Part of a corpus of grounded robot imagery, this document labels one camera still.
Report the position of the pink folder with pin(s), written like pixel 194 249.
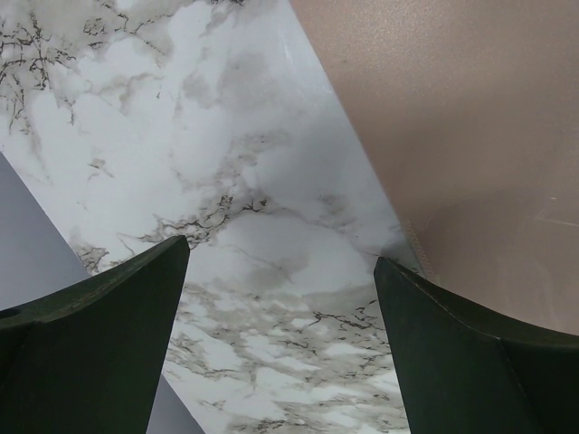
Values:
pixel 468 111

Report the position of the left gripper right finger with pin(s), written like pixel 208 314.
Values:
pixel 464 368

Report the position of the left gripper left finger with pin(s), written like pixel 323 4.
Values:
pixel 88 358

